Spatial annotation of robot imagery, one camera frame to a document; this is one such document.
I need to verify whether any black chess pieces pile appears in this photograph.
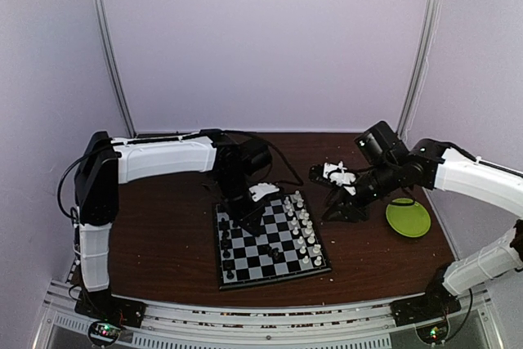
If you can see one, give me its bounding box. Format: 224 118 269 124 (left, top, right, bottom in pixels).
261 245 282 261

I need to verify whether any green plate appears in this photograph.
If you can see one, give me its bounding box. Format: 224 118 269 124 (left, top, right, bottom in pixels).
386 198 431 238

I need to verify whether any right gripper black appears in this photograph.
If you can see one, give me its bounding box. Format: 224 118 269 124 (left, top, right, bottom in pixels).
321 159 401 224

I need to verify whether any aluminium front rail frame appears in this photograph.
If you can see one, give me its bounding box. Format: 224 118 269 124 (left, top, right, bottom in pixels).
29 280 508 348

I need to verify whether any aluminium corner post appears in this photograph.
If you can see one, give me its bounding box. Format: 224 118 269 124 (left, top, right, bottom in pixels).
93 0 136 136
397 0 441 141

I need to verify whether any black white chessboard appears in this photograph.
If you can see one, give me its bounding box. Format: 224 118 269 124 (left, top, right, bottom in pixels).
213 191 332 291

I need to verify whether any right aluminium corner post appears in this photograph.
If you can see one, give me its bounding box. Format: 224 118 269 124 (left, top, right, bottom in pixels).
397 0 441 141

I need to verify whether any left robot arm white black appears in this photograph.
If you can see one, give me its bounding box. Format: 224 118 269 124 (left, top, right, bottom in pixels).
70 129 279 320

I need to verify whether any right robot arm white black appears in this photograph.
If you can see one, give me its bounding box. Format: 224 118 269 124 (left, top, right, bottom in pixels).
309 121 522 318

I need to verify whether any left aluminium corner post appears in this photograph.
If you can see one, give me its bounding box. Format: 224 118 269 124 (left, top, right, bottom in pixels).
93 0 136 136

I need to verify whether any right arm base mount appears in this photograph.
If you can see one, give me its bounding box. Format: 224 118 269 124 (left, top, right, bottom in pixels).
390 269 462 346

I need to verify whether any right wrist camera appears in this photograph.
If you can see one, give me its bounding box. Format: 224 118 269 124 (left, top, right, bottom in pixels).
308 161 357 196

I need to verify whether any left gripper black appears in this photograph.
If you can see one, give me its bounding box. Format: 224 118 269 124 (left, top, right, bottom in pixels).
214 171 266 236

